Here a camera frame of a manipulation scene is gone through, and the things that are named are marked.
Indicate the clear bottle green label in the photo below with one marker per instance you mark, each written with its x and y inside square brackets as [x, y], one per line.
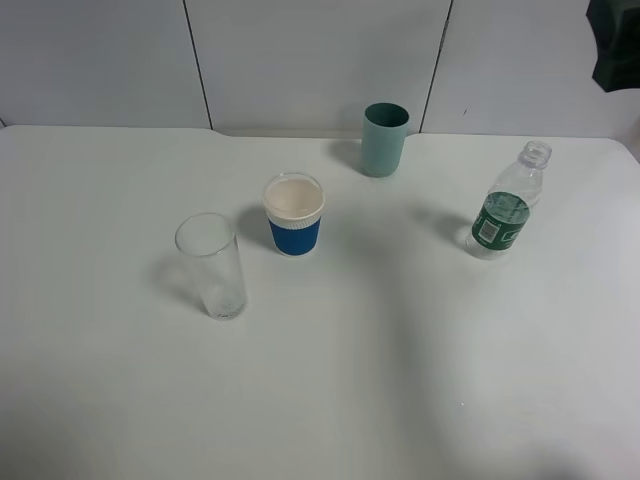
[509, 203]

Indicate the teal green plastic cup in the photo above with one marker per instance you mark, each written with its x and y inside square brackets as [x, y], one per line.
[385, 128]

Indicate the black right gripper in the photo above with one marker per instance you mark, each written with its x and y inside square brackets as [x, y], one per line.
[615, 26]

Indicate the white cup blue sleeve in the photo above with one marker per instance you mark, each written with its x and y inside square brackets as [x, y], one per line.
[294, 204]

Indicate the tall clear drinking glass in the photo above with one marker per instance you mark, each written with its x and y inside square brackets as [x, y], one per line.
[208, 244]

